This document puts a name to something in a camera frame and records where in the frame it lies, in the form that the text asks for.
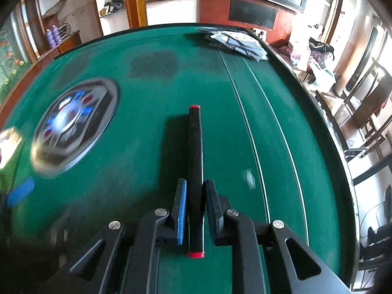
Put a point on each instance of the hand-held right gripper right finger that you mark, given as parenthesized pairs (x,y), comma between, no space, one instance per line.
(213,211)

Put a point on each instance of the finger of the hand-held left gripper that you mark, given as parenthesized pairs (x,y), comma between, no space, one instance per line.
(20,191)

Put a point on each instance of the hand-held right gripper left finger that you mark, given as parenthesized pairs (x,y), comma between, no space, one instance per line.
(180,211)

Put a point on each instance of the white cardboard box gold trim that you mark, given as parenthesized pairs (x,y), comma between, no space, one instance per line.
(9,147)

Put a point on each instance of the black marker red caps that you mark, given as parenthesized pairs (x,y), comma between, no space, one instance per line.
(195,147)

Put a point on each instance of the wooden cabinet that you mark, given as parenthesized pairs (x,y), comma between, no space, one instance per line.
(69,44)

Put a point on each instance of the dark wooden chair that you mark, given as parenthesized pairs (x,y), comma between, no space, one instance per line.
(367,98)
(373,168)

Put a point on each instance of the striped folded cloth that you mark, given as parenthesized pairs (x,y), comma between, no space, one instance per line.
(235,43)

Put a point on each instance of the white power strip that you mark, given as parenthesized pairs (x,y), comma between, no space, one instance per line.
(259,33)

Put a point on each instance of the pile of clothes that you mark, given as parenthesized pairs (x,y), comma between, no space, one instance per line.
(318,59)

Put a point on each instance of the white shelf unit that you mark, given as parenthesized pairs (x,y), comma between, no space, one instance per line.
(108,21)

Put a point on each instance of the black yellow bag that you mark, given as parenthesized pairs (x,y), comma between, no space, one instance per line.
(114,4)

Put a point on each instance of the bamboo flower wall mural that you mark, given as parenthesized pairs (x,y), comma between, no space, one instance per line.
(9,64)

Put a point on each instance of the dark wall panel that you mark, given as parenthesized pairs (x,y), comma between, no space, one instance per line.
(252,13)

